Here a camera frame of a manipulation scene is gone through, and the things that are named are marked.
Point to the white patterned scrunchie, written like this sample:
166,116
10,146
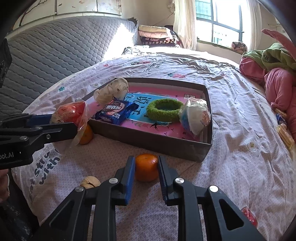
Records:
108,91

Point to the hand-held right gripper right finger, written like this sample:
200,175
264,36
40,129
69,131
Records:
163,178

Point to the yellow snack packet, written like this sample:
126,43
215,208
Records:
285,136

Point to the pink duvet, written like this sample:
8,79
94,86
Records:
279,85

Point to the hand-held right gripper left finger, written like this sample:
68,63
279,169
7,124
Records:
130,178

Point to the grey quilted headboard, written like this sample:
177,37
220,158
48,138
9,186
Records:
57,53

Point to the white bun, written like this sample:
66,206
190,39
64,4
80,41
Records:
195,115

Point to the dark patterned cloth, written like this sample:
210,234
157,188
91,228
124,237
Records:
134,49

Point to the shallow cardboard box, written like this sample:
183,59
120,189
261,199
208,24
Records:
150,146

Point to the blue cookie packet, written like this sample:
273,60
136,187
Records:
115,112

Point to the small blue snack packet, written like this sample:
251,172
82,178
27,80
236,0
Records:
281,119

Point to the folded cloth on windowsill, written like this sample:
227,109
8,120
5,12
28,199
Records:
239,46

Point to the stack of folded blankets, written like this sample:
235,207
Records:
155,34

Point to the person's left hand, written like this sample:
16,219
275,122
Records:
3,186

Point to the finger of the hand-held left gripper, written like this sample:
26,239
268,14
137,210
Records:
60,132
41,119

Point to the walnut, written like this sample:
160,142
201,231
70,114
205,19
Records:
90,182

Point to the white wall cabinet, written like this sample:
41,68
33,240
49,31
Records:
69,9

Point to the pink pillow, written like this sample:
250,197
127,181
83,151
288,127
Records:
279,39

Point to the printed strawberry bedsheet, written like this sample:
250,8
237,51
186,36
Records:
231,120

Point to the green fuzzy scrunchie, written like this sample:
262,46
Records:
161,113

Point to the dark patterned clothing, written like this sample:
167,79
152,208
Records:
16,222

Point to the orange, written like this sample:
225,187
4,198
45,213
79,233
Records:
146,168
86,136

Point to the green blanket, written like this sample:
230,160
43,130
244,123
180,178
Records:
275,55

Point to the window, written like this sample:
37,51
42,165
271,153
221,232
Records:
222,20

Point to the cream curtain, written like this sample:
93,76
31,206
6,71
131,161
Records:
185,23

